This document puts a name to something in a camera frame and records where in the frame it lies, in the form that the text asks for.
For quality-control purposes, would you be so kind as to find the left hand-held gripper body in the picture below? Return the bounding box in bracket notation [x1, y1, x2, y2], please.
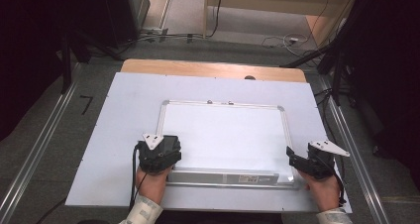
[135, 133, 176, 176]

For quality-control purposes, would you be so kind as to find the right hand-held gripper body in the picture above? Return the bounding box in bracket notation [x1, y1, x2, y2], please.
[304, 140, 351, 180]

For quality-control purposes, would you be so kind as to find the white whiteboard with metal frame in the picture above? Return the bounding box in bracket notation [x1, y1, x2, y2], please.
[156, 99, 300, 189]

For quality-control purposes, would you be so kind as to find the person's left hand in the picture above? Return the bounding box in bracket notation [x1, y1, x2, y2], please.
[135, 166, 173, 206]

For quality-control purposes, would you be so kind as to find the person's right hand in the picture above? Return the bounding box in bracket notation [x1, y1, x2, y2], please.
[298, 170, 343, 213]

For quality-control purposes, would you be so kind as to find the white table cover sheet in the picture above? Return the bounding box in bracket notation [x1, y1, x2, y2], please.
[64, 71, 353, 214]

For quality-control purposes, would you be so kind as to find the person's dark lap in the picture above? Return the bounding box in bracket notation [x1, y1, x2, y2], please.
[157, 210, 285, 224]

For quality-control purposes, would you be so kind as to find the wooden table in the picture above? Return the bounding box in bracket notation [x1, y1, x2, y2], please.
[120, 58, 308, 84]

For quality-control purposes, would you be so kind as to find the black metal stand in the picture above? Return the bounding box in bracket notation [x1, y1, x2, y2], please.
[280, 45, 350, 107]

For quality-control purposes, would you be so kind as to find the dark curtain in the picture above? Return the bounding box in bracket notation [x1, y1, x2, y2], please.
[343, 0, 420, 192]
[0, 0, 72, 143]

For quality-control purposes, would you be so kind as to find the black cabinet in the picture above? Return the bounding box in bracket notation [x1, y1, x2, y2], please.
[70, 0, 152, 50]

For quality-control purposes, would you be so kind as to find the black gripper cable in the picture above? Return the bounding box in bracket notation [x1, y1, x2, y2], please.
[321, 154, 348, 208]
[129, 144, 148, 212]

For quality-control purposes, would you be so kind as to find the metal floor rail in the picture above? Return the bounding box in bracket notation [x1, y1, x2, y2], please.
[316, 74, 393, 224]
[0, 61, 84, 224]

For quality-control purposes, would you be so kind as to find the white floor cable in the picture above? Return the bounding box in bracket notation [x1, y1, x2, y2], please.
[261, 33, 313, 57]

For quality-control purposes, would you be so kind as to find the black hanging cable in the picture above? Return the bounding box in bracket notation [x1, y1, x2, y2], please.
[206, 0, 226, 39]

